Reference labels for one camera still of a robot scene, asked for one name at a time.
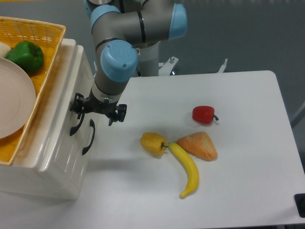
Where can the red toy bell pepper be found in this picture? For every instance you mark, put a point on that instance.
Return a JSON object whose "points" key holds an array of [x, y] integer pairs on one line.
{"points": [[204, 114]]}

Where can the white toy vegetable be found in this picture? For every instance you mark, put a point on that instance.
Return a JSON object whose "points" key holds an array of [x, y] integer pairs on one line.
{"points": [[4, 49]]}

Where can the yellow woven basket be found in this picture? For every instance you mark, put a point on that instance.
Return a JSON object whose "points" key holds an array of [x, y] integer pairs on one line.
{"points": [[49, 37]]}

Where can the green toy bell pepper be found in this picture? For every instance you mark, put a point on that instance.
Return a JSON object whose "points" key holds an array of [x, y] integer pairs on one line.
{"points": [[27, 55]]}

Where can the orange toy bread wedge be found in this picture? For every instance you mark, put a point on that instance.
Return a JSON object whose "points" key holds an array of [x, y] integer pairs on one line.
{"points": [[200, 145]]}

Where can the yellow toy bell pepper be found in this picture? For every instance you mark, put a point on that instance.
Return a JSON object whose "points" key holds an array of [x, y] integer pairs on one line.
{"points": [[154, 143]]}

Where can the white drawer cabinet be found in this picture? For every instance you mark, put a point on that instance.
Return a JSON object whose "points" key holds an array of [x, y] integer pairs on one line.
{"points": [[25, 174]]}

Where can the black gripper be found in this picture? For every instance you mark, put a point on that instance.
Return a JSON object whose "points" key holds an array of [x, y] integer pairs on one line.
{"points": [[115, 113]]}

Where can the yellow toy banana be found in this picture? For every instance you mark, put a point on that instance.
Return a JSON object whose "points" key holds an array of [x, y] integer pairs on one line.
{"points": [[189, 166]]}

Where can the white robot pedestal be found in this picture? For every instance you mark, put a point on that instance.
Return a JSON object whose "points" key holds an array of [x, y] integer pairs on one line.
{"points": [[147, 52]]}

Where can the black top drawer handle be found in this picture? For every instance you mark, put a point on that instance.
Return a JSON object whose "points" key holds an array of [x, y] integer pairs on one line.
{"points": [[74, 129]]}

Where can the pink plate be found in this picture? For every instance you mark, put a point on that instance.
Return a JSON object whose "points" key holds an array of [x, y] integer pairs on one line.
{"points": [[17, 97]]}

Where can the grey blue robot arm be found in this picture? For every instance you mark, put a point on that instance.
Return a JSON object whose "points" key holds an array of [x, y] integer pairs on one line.
{"points": [[116, 35]]}

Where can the black object at table edge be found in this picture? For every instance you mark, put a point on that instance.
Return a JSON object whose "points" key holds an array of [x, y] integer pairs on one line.
{"points": [[300, 204]]}

